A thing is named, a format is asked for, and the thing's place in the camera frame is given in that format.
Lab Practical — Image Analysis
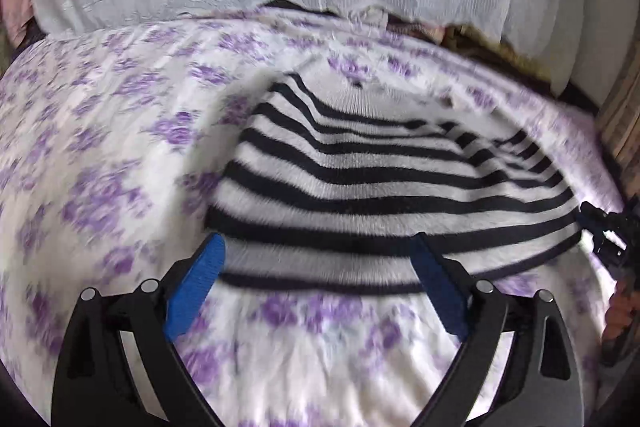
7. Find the purple floral bed sheet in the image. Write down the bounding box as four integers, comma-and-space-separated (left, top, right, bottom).
0, 4, 632, 427

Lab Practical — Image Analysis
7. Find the brick pattern curtain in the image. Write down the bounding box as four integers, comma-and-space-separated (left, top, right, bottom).
596, 54, 640, 190

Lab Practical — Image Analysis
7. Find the pink floral cloth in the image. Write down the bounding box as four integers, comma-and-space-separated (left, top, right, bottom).
0, 0, 40, 50

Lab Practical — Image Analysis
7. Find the person's right hand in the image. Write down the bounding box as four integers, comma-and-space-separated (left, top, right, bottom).
601, 278, 640, 365

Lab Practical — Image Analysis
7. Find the beige crumpled cloth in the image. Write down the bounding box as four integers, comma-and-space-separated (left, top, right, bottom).
385, 18, 443, 45

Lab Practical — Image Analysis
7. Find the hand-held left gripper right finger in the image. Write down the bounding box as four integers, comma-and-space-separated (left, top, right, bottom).
410, 232, 586, 427

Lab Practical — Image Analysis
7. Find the black white striped sweater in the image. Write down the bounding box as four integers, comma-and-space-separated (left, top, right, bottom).
205, 72, 587, 299

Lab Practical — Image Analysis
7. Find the brown folded cloth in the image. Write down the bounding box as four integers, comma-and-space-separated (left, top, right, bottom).
440, 23, 558, 85

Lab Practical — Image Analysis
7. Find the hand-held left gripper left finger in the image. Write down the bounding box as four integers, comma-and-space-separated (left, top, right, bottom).
50, 232, 227, 427

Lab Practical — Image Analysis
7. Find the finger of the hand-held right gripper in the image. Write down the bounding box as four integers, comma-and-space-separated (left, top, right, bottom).
579, 201, 621, 234
592, 233, 628, 269

